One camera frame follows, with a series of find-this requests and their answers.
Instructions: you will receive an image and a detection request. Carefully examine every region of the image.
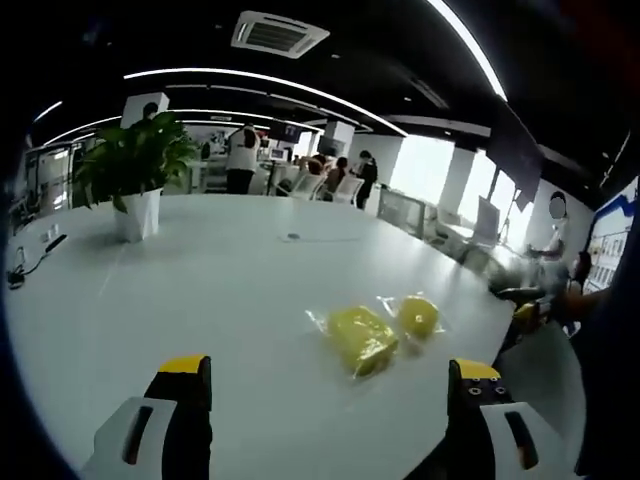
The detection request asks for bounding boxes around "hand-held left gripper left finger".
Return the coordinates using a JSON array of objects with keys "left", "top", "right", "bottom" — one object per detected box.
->
[{"left": 79, "top": 353, "right": 214, "bottom": 480}]

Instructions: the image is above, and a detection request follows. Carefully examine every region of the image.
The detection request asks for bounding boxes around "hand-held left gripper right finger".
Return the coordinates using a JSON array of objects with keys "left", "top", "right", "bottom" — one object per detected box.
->
[{"left": 446, "top": 358, "right": 576, "bottom": 480}]

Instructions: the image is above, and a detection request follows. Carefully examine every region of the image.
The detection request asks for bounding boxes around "round yellow silicone block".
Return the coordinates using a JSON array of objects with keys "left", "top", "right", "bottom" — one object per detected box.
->
[{"left": 376, "top": 294, "right": 447, "bottom": 347}]

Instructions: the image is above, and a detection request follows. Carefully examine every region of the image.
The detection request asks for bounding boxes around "rectangular yellow silicone block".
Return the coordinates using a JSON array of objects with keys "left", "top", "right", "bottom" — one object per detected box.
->
[{"left": 305, "top": 304, "right": 401, "bottom": 382}]

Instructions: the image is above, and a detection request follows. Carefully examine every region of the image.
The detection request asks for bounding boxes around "computer monitor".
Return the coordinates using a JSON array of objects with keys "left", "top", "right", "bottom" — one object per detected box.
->
[{"left": 475, "top": 195, "right": 502, "bottom": 242}]

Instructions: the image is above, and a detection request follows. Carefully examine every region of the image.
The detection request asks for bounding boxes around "white plant pot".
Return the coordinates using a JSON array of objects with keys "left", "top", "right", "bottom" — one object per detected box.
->
[{"left": 111, "top": 188, "right": 164, "bottom": 244}]

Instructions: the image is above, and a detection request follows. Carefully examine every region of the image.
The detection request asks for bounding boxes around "white office chair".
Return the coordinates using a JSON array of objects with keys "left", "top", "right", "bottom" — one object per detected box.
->
[{"left": 335, "top": 175, "right": 365, "bottom": 204}]

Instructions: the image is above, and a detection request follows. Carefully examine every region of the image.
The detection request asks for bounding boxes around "green leafy plant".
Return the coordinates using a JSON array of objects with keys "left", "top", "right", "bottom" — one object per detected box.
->
[{"left": 72, "top": 111, "right": 202, "bottom": 212}]

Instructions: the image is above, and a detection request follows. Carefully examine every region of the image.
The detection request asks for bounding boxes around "long ceiling light strip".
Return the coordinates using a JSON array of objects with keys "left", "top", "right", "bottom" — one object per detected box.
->
[{"left": 428, "top": 0, "right": 509, "bottom": 101}]

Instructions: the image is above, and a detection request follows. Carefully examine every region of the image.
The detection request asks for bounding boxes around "ceiling air conditioner vent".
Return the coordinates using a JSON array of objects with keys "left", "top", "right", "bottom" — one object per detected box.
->
[{"left": 230, "top": 10, "right": 332, "bottom": 61}]

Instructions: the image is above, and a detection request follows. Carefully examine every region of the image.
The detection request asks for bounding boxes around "wall poster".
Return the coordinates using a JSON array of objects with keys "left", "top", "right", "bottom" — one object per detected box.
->
[{"left": 583, "top": 175, "right": 640, "bottom": 297}]

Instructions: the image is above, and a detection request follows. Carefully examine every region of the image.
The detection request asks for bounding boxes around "black cable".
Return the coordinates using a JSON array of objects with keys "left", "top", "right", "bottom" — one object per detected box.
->
[{"left": 6, "top": 233, "right": 69, "bottom": 291}]

